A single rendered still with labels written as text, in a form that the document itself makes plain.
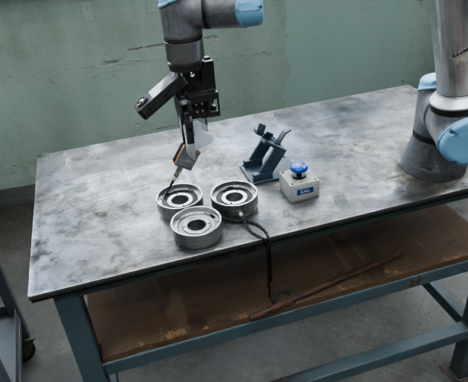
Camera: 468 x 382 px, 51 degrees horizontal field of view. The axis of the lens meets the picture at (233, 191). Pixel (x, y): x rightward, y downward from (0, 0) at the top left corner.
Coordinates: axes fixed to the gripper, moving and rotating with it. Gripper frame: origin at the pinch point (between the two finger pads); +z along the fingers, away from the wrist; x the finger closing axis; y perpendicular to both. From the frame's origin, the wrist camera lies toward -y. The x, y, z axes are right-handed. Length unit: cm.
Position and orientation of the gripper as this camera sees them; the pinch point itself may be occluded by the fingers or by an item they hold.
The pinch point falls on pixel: (188, 151)
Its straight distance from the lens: 109.0
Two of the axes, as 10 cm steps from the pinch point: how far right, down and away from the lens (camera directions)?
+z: 0.7, 8.4, 5.4
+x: -3.0, -5.0, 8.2
